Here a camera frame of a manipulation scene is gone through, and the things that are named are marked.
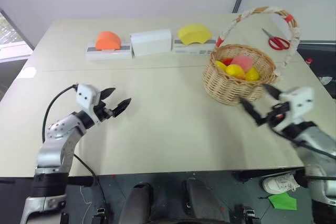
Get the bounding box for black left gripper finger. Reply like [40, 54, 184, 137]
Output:
[100, 87, 117, 102]
[112, 98, 132, 118]

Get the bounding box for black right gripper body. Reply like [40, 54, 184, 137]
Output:
[265, 102, 291, 131]

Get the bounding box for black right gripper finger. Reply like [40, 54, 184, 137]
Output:
[263, 84, 282, 102]
[239, 97, 266, 127]

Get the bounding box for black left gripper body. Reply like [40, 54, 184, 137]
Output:
[92, 100, 114, 123]

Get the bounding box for yellow toy lemon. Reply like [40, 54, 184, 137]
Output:
[245, 66, 261, 82]
[225, 64, 246, 78]

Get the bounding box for pink toy fruit slice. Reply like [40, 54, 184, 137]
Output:
[230, 55, 255, 73]

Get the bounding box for orange half-round foam block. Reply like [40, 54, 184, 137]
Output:
[94, 30, 122, 51]

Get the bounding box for small yellow toy fruit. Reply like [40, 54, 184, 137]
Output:
[215, 60, 228, 72]

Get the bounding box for upright white cardboard box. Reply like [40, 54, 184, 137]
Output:
[129, 28, 173, 58]

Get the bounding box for white sneaker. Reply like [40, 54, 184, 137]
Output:
[262, 172, 301, 195]

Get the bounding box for green paper sheet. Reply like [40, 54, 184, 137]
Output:
[267, 191, 298, 211]

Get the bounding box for yellow arched foam block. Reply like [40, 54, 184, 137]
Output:
[177, 23, 214, 46]

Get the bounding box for dark rounded shape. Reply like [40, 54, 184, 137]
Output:
[122, 182, 153, 224]

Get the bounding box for black table clamp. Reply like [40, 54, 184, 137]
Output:
[241, 205, 257, 221]
[91, 207, 106, 224]

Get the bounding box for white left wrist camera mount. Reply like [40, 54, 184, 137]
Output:
[76, 83, 102, 125]

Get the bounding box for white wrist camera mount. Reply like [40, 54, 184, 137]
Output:
[278, 87, 315, 130]
[76, 83, 102, 125]

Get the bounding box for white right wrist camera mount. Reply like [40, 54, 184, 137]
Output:
[278, 87, 315, 130]

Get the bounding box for wicker basket with handle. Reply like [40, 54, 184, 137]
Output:
[202, 6, 301, 107]

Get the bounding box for red handled scissors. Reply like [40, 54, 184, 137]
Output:
[261, 27, 291, 51]

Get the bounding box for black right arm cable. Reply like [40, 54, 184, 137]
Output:
[272, 129, 336, 161]

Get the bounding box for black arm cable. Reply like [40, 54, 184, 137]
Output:
[41, 84, 109, 210]
[272, 129, 336, 161]

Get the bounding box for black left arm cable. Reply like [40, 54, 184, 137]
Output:
[41, 84, 109, 210]

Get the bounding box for thin white string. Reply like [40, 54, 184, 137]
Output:
[79, 185, 93, 210]

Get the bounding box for window with dark frame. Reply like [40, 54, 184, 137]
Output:
[0, 7, 35, 63]

